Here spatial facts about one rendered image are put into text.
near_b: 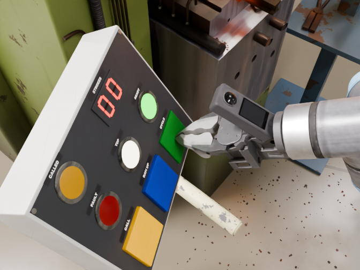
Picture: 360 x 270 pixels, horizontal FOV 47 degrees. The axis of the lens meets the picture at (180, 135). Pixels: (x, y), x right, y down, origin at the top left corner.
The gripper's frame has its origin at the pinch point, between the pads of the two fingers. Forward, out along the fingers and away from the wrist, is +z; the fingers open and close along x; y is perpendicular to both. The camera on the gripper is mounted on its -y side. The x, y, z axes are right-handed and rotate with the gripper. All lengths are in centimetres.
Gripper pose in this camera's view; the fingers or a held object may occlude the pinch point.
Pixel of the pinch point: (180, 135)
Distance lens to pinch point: 77.8
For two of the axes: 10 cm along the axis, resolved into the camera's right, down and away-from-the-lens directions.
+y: 4.9, 5.7, 6.6
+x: 2.5, -8.2, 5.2
